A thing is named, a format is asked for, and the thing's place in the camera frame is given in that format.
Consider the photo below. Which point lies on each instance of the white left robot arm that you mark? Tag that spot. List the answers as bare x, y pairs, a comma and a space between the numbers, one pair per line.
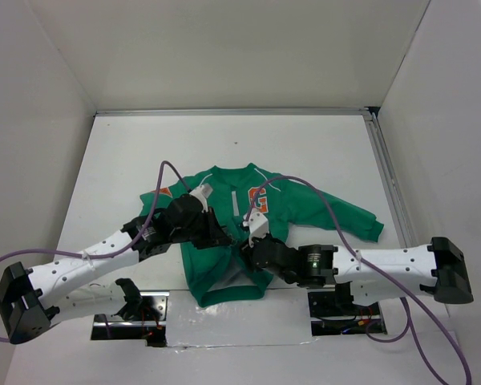
35, 299

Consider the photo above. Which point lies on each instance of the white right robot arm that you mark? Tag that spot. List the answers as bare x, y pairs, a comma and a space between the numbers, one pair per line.
437, 269

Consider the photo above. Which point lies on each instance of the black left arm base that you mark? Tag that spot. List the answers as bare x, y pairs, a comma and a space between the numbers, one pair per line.
142, 317

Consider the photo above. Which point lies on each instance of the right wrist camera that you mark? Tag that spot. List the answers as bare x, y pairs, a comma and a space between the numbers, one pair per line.
257, 224

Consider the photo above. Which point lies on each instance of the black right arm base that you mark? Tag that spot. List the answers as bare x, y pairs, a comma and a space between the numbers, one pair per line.
333, 312

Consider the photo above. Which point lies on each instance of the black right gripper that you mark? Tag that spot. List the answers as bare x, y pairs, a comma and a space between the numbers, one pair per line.
245, 249

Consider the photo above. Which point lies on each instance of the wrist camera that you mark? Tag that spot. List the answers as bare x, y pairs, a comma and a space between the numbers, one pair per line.
202, 193
257, 224

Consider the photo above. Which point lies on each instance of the green jacket white lining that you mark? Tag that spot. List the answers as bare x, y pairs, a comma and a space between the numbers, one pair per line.
218, 274

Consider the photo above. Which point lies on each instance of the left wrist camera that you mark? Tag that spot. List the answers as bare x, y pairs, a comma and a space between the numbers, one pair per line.
202, 193

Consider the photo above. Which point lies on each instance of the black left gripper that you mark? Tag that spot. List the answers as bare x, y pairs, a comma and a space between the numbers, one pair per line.
215, 234

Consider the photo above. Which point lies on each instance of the white taped cover panel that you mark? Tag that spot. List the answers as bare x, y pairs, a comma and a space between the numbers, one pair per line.
280, 318

